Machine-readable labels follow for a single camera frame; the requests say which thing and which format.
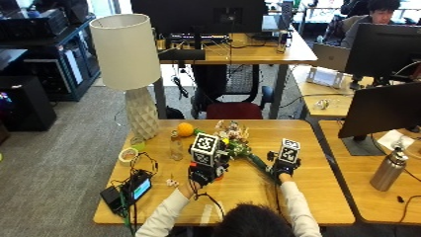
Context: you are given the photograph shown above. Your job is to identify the right glove white marker cube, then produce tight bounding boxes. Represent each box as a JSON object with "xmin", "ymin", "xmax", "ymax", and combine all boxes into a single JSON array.
[{"xmin": 277, "ymin": 137, "xmax": 302, "ymax": 165}]

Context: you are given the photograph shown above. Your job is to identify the orange artificial flower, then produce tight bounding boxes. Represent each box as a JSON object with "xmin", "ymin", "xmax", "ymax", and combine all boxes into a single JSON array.
[{"xmin": 176, "ymin": 121, "xmax": 196, "ymax": 138}]

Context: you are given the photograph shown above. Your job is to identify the white table lamp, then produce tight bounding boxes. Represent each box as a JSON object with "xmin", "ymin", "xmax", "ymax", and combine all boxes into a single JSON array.
[{"xmin": 88, "ymin": 13, "xmax": 162, "ymax": 142}]

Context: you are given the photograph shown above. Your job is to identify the white paper sheet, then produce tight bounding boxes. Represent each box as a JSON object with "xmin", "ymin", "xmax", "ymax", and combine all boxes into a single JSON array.
[{"xmin": 375, "ymin": 128, "xmax": 415, "ymax": 152}]

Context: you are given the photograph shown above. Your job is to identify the black shelf unit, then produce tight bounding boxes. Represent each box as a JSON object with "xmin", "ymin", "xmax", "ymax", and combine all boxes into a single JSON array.
[{"xmin": 0, "ymin": 8, "xmax": 101, "ymax": 103}]

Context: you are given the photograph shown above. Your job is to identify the silver laptop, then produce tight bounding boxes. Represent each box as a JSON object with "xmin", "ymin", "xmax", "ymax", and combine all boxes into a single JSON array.
[{"xmin": 312, "ymin": 42, "xmax": 353, "ymax": 73}]

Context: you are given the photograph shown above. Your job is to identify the wooden desk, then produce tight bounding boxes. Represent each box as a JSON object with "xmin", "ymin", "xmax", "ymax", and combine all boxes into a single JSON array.
[
  {"xmin": 153, "ymin": 29, "xmax": 318, "ymax": 120},
  {"xmin": 290, "ymin": 64, "xmax": 374, "ymax": 119}
]

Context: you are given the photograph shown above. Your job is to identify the stainless steel water bottle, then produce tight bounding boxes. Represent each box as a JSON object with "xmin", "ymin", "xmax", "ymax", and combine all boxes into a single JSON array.
[{"xmin": 368, "ymin": 146, "xmax": 409, "ymax": 193}]

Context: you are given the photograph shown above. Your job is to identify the black cable bundle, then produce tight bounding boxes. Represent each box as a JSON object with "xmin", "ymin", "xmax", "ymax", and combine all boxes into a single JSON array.
[{"xmin": 109, "ymin": 151, "xmax": 160, "ymax": 228}]

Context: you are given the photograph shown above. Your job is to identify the left glove white marker cube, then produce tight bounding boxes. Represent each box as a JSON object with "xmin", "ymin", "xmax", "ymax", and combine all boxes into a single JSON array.
[{"xmin": 189, "ymin": 132, "xmax": 221, "ymax": 168}]

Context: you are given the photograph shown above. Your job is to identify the black power adapter box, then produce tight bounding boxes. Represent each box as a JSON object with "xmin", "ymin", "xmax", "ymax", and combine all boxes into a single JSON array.
[{"xmin": 98, "ymin": 186, "xmax": 129, "ymax": 214}]

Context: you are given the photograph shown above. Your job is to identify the black glove cable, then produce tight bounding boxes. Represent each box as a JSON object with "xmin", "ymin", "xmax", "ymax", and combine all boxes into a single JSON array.
[{"xmin": 186, "ymin": 166, "xmax": 226, "ymax": 220}]

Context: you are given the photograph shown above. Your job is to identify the clear plastic wrap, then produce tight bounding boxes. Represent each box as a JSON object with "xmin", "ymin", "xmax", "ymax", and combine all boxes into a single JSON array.
[{"xmin": 313, "ymin": 98, "xmax": 341, "ymax": 112}]

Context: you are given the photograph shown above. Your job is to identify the black computer tower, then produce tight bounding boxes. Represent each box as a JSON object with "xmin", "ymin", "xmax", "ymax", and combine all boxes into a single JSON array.
[{"xmin": 0, "ymin": 75, "xmax": 57, "ymax": 132}]

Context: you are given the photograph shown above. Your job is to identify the person's left hand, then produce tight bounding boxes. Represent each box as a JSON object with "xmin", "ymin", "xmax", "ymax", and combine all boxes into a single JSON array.
[{"xmin": 186, "ymin": 149, "xmax": 232, "ymax": 189}]

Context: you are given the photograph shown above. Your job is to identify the black computer monitor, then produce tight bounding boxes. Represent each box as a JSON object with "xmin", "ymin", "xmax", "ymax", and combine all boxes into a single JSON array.
[
  {"xmin": 344, "ymin": 23, "xmax": 421, "ymax": 91},
  {"xmin": 337, "ymin": 82, "xmax": 421, "ymax": 157},
  {"xmin": 129, "ymin": 0, "xmax": 268, "ymax": 61}
]

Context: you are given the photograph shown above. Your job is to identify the black device with lit screen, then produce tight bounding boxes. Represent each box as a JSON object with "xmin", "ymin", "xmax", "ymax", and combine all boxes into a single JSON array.
[{"xmin": 122, "ymin": 169, "xmax": 154, "ymax": 205}]

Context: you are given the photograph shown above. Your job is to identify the person's right hand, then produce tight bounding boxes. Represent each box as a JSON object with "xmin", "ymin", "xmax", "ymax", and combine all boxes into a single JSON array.
[{"xmin": 265, "ymin": 150, "xmax": 302, "ymax": 182}]

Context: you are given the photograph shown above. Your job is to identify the glove white marker cube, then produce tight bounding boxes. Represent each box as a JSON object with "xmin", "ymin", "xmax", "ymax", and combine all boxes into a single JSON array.
[
  {"xmin": 277, "ymin": 137, "xmax": 302, "ymax": 165},
  {"xmin": 189, "ymin": 132, "xmax": 221, "ymax": 168}
]

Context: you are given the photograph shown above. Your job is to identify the artificial flower bouquet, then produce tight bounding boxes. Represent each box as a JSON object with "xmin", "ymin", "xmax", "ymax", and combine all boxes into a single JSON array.
[{"xmin": 213, "ymin": 119, "xmax": 273, "ymax": 173}]

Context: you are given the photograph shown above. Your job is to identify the red and black office chair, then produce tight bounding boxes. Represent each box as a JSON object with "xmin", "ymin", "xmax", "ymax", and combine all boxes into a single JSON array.
[{"xmin": 190, "ymin": 63, "xmax": 274, "ymax": 120}]

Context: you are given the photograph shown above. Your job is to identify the roll of tape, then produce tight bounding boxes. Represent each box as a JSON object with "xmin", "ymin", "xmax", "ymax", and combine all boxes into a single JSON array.
[{"xmin": 117, "ymin": 147, "xmax": 140, "ymax": 167}]

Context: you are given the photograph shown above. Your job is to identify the white framed tablet stand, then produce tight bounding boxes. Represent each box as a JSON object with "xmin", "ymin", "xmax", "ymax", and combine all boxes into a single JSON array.
[{"xmin": 305, "ymin": 66, "xmax": 346, "ymax": 89}]

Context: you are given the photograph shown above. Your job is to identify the clear glass bottle vase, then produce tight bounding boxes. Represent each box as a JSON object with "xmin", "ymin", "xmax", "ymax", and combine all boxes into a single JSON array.
[{"xmin": 168, "ymin": 129, "xmax": 185, "ymax": 162}]

